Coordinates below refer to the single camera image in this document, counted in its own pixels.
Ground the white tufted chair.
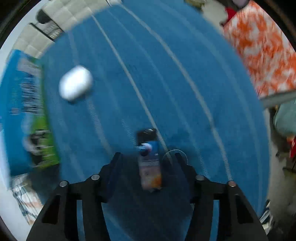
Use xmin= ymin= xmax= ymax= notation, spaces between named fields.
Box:
xmin=12 ymin=23 xmax=54 ymax=59
xmin=42 ymin=0 xmax=122 ymax=31

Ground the white tufted chair right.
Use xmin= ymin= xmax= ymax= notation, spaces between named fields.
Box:
xmin=42 ymin=0 xmax=122 ymax=31

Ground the light blue cloth bundle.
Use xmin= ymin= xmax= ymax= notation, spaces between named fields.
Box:
xmin=273 ymin=100 xmax=296 ymax=137

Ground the white tufted chair left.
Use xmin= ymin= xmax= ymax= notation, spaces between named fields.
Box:
xmin=12 ymin=23 xmax=54 ymax=59

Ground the blue striped table cloth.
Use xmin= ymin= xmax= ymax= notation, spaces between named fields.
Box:
xmin=41 ymin=1 xmax=269 ymax=240

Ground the red cloth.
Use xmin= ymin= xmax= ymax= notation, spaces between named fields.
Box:
xmin=220 ymin=7 xmax=237 ymax=27

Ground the plaid orange blue cloth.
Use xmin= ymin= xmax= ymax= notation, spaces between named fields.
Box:
xmin=11 ymin=174 xmax=43 ymax=226

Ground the blue space print lighter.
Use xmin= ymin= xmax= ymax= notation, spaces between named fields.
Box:
xmin=137 ymin=128 xmax=162 ymax=192

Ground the blue milk carton box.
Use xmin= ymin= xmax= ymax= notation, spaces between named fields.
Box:
xmin=1 ymin=50 xmax=59 ymax=176

